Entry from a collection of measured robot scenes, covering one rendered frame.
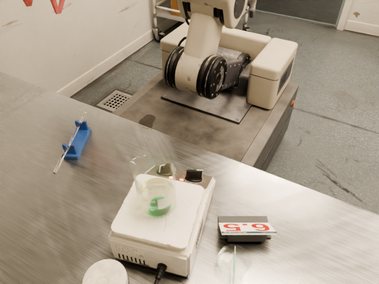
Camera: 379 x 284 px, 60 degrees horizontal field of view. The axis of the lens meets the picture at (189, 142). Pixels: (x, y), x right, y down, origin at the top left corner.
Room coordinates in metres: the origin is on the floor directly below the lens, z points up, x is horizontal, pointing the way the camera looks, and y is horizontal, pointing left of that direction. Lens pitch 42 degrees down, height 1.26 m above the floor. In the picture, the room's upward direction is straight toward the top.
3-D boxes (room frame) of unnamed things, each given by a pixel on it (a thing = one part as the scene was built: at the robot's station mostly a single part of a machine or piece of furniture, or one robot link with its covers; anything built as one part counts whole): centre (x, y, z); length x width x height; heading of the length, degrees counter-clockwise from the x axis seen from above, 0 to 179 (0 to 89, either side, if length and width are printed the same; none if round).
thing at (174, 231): (0.31, 0.05, 0.83); 0.12 x 0.12 x 0.01; 75
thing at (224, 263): (0.26, -0.07, 0.76); 0.06 x 0.06 x 0.02
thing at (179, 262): (0.33, 0.04, 0.79); 0.22 x 0.13 x 0.08; 165
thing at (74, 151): (0.55, 0.25, 0.77); 0.10 x 0.03 x 0.04; 175
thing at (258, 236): (0.32, -0.10, 0.77); 0.09 x 0.06 x 0.04; 90
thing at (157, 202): (0.32, 0.05, 0.88); 0.07 x 0.06 x 0.08; 68
